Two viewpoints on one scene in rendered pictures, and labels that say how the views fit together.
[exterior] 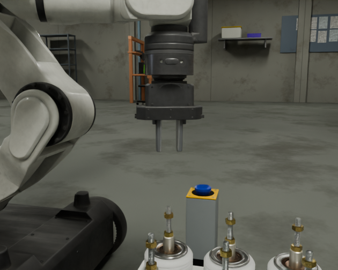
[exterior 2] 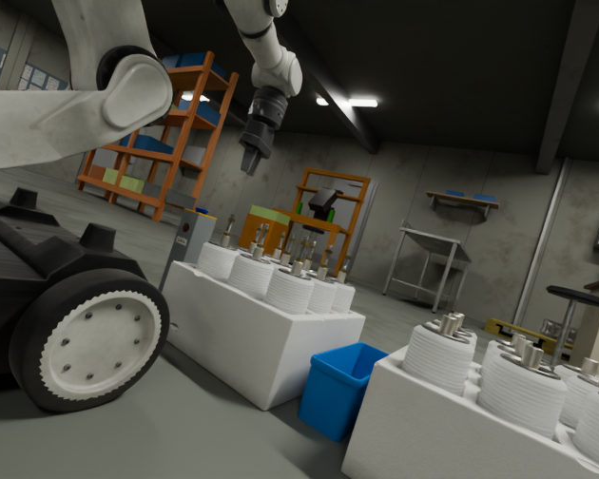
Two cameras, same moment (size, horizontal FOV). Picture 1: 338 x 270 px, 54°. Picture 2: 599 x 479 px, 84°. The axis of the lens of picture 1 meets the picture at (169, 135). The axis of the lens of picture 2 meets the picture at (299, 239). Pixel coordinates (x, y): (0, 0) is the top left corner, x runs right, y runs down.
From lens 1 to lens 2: 80 cm
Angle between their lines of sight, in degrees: 71
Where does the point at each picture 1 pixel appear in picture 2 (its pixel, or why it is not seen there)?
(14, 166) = (89, 130)
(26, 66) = (136, 24)
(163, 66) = (278, 118)
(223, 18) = not seen: outside the picture
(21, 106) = (144, 70)
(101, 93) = not seen: outside the picture
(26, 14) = (255, 26)
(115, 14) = (277, 68)
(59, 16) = (263, 45)
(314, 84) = not seen: hidden behind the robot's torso
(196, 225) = (199, 238)
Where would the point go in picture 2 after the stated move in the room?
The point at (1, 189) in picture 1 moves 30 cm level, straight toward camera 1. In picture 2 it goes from (27, 151) to (210, 211)
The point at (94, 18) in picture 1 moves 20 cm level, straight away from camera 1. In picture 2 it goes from (267, 60) to (185, 40)
